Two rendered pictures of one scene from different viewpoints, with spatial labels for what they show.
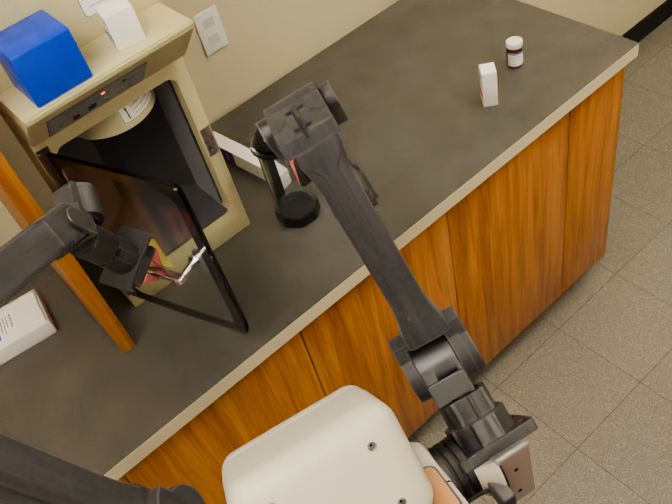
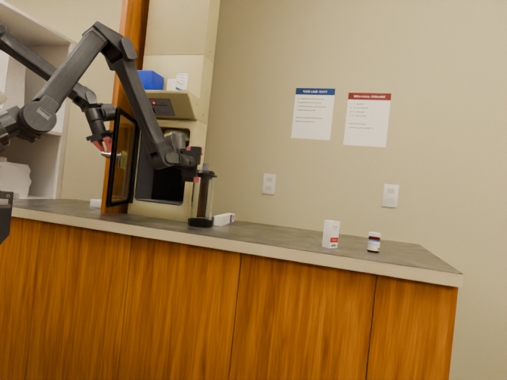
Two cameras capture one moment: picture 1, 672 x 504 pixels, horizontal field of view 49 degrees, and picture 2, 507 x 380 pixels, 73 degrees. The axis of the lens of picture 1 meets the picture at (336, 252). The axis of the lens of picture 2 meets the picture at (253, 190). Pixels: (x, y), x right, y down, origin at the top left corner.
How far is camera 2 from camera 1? 1.54 m
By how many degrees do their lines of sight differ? 61
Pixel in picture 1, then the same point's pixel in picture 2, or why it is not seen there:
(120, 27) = (170, 84)
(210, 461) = (64, 272)
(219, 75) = (263, 206)
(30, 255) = not seen: hidden behind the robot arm
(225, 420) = (81, 255)
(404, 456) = not seen: outside the picture
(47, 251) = not seen: hidden behind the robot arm
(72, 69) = (145, 83)
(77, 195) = (108, 106)
